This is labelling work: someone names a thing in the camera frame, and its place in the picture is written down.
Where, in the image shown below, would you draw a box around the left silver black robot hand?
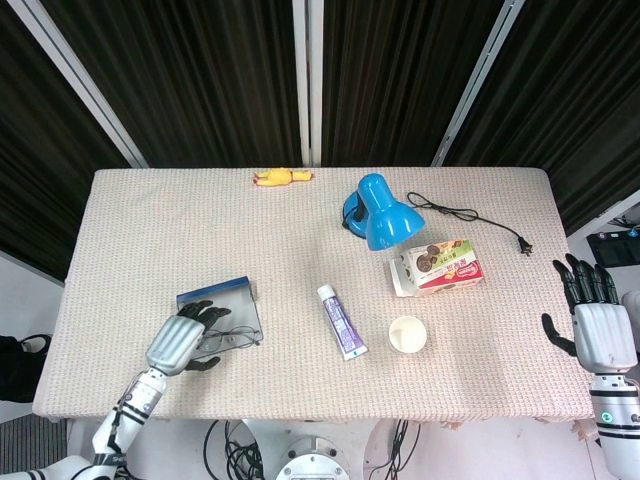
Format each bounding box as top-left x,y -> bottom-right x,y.
144,299 -> 232,376

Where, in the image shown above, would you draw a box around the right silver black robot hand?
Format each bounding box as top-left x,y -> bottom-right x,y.
541,253 -> 640,374

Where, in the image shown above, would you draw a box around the eyeglasses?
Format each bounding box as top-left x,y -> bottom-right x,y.
202,325 -> 261,351

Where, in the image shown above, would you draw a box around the blue glasses case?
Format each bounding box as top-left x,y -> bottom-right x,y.
175,275 -> 265,361

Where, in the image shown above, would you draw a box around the table with beige tablecloth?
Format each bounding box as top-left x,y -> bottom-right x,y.
32,167 -> 606,426

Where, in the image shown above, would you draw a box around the cookie carton box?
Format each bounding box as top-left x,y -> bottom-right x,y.
388,238 -> 486,299

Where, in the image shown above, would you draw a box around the dark electronic device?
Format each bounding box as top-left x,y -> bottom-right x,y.
585,229 -> 640,269

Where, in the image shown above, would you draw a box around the black bag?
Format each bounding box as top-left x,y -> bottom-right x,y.
0,333 -> 54,401

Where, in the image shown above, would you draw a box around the purple white toothpaste tube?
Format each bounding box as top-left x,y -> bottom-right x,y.
316,284 -> 369,362

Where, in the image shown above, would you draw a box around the white paper cup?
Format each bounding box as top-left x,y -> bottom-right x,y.
388,315 -> 429,355

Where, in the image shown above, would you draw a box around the yellow rubber chicken toy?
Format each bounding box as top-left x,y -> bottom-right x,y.
252,168 -> 315,189

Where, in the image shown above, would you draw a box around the blue desk lamp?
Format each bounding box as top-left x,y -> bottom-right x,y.
341,172 -> 427,252

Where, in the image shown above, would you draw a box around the black pleated curtain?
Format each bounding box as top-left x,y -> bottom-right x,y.
0,0 -> 640,281

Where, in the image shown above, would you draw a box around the black floor cable bundle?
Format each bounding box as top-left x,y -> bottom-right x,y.
203,418 -> 266,480
367,419 -> 422,480

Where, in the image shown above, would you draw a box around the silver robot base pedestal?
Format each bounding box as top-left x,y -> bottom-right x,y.
244,418 -> 396,480

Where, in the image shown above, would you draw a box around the black lamp power cable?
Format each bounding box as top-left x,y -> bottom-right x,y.
405,191 -> 534,259

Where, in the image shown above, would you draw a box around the white frame post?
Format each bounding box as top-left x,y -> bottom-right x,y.
432,0 -> 526,167
9,0 -> 149,169
292,0 -> 324,167

